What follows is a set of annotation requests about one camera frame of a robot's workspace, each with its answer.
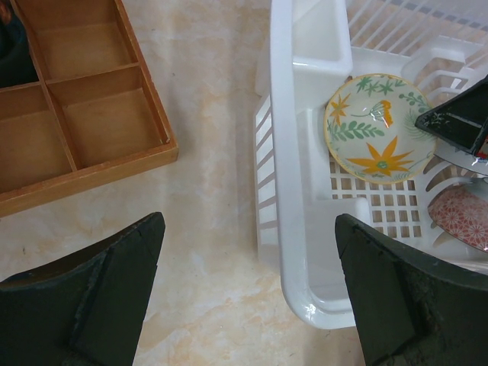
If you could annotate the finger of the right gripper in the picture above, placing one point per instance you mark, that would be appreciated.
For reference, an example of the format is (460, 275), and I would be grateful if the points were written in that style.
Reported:
(461, 121)

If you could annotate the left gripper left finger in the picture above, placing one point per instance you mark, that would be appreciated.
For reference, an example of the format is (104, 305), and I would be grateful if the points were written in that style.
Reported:
(86, 308)

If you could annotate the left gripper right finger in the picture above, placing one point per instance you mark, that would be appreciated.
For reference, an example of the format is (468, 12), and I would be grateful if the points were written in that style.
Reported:
(411, 308)

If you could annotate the yellow flower white bowl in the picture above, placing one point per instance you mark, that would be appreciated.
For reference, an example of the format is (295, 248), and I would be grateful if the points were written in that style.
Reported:
(370, 129)

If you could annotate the white plastic dish rack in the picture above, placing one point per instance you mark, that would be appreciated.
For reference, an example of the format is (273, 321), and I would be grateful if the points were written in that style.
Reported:
(313, 48)

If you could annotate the blue flower white bowl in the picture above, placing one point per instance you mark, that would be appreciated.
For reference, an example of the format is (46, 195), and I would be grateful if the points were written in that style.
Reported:
(462, 159)

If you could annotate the pink patterned bowl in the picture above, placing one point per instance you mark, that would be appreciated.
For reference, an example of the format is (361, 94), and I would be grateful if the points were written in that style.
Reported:
(463, 215)

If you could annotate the wooden compartment tray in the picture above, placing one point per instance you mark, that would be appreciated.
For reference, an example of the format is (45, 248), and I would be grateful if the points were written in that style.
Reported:
(94, 115)

